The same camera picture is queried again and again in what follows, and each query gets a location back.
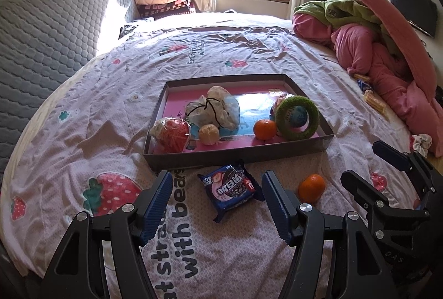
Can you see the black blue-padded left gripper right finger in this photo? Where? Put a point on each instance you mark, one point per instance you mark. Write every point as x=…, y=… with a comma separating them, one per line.
x=357, y=268

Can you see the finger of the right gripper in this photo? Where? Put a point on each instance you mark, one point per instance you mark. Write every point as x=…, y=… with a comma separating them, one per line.
x=421, y=173
x=376, y=205

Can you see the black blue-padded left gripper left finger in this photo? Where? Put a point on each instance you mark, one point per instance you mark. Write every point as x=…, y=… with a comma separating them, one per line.
x=77, y=268

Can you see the orange tangerine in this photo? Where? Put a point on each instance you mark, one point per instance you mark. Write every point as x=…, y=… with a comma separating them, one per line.
x=311, y=189
x=265, y=129

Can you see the blue cookie snack packet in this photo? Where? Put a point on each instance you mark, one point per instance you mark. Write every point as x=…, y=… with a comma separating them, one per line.
x=229, y=187

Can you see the red toy egg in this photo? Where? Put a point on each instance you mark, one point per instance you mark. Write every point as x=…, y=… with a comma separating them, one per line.
x=172, y=134

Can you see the white floral scrunchie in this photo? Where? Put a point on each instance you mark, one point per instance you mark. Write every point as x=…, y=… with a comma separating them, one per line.
x=421, y=143

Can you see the pink quilt pile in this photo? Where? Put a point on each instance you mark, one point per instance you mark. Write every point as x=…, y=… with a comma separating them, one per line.
x=358, y=52

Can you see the yellow snack packet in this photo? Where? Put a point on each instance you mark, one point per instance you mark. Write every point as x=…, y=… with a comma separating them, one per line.
x=375, y=103

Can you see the blue small snack packet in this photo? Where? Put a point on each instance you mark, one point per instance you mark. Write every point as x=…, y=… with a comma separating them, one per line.
x=364, y=86

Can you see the blue wrapped toy egg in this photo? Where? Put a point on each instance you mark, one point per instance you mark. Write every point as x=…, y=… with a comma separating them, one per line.
x=296, y=117

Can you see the pink strawberry bed sheet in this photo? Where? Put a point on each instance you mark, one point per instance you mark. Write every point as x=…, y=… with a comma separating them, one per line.
x=85, y=152

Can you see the pink pillow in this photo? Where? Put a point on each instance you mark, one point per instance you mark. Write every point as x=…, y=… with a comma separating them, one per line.
x=409, y=43

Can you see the green blanket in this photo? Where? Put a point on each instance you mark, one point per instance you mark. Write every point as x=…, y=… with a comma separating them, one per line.
x=336, y=13

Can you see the pink book in tray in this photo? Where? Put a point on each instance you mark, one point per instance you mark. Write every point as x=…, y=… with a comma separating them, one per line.
x=245, y=104

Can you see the grey quilted headboard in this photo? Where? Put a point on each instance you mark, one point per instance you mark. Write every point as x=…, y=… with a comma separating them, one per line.
x=44, y=43

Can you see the folded blankets stack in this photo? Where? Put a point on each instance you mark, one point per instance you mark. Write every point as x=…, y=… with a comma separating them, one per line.
x=157, y=9

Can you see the black wall television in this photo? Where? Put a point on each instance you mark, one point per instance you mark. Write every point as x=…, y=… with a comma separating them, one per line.
x=421, y=14

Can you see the white drawstring mesh bag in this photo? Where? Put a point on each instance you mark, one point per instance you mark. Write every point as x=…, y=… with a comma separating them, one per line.
x=218, y=107

